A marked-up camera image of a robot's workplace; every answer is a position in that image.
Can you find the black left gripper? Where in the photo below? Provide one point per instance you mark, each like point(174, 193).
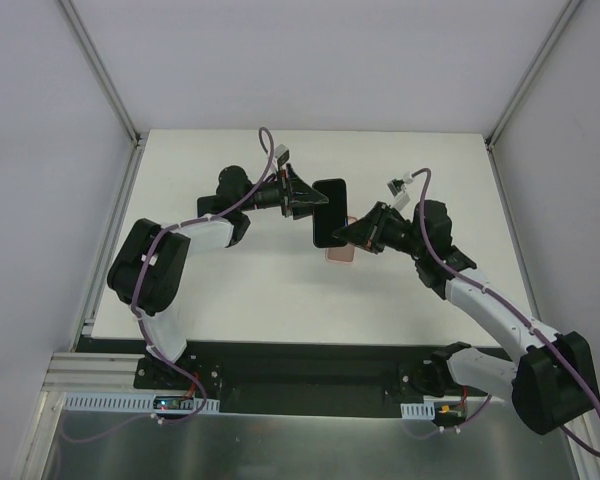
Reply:
point(287, 196)

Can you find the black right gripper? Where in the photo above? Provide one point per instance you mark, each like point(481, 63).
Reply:
point(376, 228)

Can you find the pink silicone phone case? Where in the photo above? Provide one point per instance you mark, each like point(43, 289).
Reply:
point(340, 255)

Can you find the black smartphone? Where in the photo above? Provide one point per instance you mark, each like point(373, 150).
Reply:
point(332, 216)
point(206, 205)

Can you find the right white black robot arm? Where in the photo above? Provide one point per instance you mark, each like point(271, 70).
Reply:
point(548, 377)

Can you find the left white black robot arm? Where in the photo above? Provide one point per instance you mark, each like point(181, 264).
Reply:
point(147, 271)

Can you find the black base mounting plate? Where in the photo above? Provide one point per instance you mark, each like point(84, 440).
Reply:
point(358, 381)

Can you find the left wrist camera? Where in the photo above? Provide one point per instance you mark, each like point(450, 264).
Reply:
point(281, 155)

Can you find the left aluminium frame post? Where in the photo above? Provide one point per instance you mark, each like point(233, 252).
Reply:
point(88, 48)

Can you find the aluminium frame post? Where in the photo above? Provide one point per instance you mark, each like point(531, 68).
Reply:
point(550, 41)
point(88, 48)

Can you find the right white cable duct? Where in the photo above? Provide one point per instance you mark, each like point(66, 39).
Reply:
point(424, 411)

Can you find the white cable duct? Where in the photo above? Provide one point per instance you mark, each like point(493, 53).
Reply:
point(138, 403)
point(424, 411)

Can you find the front aluminium rail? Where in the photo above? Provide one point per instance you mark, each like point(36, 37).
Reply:
point(91, 372)

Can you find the left white cable duct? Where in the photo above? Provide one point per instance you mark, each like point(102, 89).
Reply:
point(138, 403)

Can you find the right aluminium frame post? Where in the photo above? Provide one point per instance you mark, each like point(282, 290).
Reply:
point(550, 41)

